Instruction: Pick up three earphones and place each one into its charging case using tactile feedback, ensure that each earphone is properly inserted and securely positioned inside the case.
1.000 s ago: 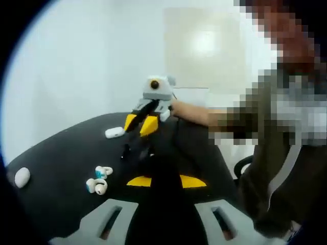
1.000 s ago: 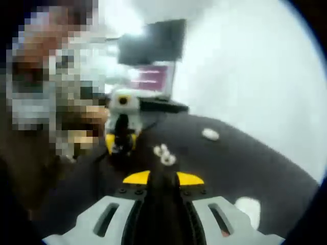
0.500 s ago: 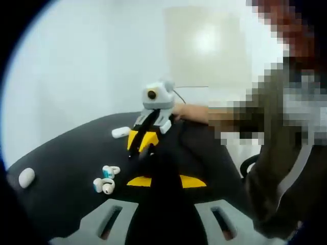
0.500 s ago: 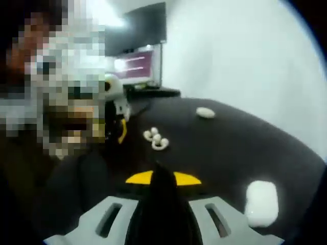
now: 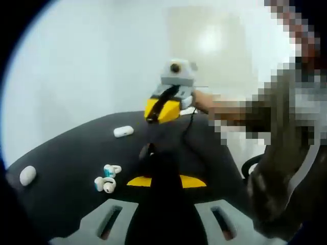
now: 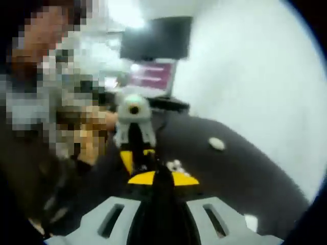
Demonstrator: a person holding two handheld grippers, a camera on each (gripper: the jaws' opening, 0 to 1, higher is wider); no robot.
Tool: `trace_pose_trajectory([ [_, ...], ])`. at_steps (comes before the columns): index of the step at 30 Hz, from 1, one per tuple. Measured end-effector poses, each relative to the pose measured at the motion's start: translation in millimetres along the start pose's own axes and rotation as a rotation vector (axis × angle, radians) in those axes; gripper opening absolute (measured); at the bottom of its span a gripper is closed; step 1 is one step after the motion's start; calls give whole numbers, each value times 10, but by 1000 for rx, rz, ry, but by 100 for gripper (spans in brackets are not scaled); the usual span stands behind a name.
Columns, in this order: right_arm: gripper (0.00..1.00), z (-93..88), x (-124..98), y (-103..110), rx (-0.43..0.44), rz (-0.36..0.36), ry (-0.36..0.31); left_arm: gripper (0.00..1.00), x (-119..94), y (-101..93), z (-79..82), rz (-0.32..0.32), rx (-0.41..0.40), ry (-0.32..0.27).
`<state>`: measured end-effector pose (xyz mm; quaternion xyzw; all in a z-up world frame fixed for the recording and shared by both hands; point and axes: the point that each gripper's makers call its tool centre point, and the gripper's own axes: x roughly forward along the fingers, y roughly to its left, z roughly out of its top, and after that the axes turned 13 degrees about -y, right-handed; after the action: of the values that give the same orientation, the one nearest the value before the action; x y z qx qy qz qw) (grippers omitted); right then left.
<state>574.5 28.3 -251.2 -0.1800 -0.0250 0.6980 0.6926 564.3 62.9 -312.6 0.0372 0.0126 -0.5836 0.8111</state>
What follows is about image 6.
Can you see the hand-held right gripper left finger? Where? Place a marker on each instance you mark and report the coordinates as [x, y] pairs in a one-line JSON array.
[[87, 224]]

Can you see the white flip-lid earphone charging case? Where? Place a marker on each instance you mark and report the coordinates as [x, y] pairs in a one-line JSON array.
[[251, 223]]

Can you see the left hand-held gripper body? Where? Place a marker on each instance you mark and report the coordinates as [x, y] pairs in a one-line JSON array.
[[134, 107]]

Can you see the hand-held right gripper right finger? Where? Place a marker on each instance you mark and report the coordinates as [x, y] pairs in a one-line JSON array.
[[230, 219]]

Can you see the person's left hand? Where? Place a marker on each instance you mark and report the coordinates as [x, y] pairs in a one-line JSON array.
[[112, 122]]

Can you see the dark jacket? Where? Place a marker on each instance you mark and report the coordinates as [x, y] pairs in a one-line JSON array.
[[51, 191]]

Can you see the white clip earphone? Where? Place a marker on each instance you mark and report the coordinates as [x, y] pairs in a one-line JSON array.
[[176, 166]]

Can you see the white oval earphone charging case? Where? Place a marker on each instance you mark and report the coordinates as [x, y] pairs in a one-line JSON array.
[[216, 143]]

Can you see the black monitor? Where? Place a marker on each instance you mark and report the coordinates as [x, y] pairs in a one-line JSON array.
[[155, 38]]

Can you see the laptop with purple screen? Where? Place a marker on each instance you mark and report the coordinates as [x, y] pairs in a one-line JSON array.
[[153, 76]]

